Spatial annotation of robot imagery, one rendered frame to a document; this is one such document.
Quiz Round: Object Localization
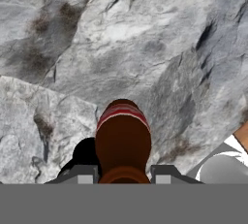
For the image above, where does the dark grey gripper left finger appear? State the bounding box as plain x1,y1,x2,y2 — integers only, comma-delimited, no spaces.
45,164,99,185

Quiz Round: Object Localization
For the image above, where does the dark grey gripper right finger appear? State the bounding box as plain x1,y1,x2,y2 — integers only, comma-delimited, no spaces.
150,164,203,185

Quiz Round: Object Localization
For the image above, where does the brown bottle with red band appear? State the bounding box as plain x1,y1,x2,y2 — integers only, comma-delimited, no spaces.
94,98,152,185

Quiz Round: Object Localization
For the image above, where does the grey and white bottle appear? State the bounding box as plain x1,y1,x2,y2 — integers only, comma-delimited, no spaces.
187,121,248,185

